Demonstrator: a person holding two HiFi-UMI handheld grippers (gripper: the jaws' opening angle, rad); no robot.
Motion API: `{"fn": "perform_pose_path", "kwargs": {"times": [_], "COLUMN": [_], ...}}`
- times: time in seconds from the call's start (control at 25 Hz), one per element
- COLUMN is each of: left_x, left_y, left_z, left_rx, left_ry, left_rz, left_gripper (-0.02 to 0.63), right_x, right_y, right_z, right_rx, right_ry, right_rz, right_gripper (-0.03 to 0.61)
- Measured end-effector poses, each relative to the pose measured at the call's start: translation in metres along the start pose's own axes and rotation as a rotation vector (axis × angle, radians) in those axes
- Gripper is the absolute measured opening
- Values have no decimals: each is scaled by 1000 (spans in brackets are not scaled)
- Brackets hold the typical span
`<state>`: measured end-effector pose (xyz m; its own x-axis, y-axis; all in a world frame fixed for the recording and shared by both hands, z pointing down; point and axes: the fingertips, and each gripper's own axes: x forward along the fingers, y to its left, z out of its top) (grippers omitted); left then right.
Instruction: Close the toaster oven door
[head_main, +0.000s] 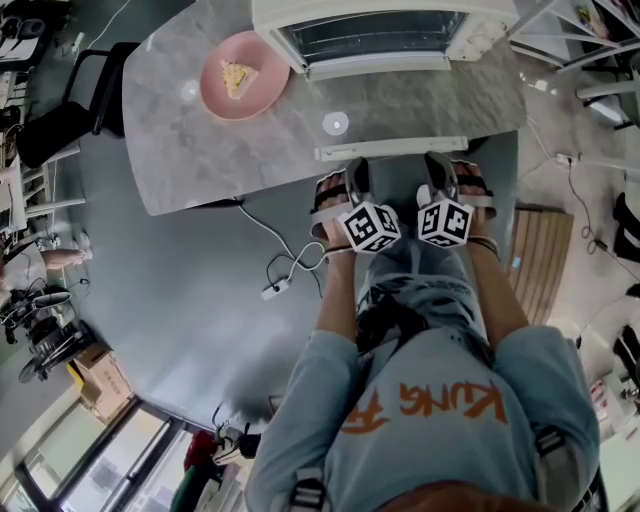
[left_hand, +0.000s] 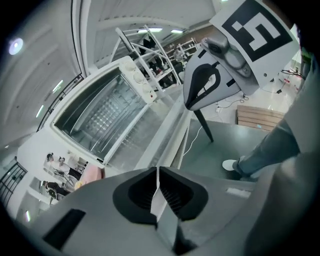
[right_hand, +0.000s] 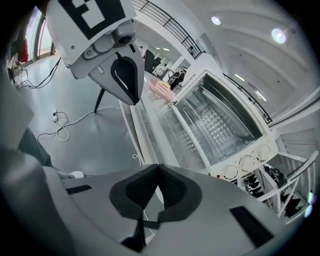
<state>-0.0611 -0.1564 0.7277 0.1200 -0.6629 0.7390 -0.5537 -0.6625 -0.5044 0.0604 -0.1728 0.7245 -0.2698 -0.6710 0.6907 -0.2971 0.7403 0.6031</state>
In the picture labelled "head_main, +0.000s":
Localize person's right forearm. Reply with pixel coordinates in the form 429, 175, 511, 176
464, 234, 531, 346

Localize brown cardboard box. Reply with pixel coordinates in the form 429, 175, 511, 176
79, 357, 134, 421
67, 344, 116, 381

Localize white glass oven door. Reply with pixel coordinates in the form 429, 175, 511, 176
304, 62, 471, 163

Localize white power cable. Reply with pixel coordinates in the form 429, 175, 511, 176
234, 199, 331, 286

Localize black waist pouch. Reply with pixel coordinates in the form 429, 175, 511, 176
357, 294, 431, 354

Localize person's light blue shirt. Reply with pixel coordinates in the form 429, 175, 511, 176
244, 324, 601, 512

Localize black power cable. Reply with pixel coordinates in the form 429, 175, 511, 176
264, 249, 326, 301

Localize white toaster oven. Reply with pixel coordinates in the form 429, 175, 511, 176
251, 0, 521, 84

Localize grey harness strap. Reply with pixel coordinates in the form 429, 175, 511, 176
532, 424, 596, 501
289, 467, 326, 511

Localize white folding table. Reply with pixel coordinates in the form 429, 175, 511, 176
19, 144, 89, 216

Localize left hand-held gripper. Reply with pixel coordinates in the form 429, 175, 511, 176
337, 157, 402, 255

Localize thin black cable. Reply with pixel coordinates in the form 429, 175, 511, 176
567, 162, 609, 254

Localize dark wrist bands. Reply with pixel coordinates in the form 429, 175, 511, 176
469, 234, 501, 261

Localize person's left forearm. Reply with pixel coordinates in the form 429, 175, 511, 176
314, 247, 361, 346

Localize red garment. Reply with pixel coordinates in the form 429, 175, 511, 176
183, 428, 219, 474

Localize white metal shelf rack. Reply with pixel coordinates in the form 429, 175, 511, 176
509, 0, 640, 74

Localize yellow cake slice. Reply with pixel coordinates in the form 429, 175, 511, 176
219, 58, 260, 101

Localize pink plate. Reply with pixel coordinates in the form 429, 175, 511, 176
199, 30, 291, 122

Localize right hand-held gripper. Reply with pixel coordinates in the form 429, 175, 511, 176
416, 152, 475, 249

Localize black chair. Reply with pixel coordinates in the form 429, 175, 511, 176
17, 42, 142, 170

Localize person's blue jeans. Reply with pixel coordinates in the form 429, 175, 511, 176
357, 234, 494, 361

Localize black boots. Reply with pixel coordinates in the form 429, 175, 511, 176
613, 192, 640, 261

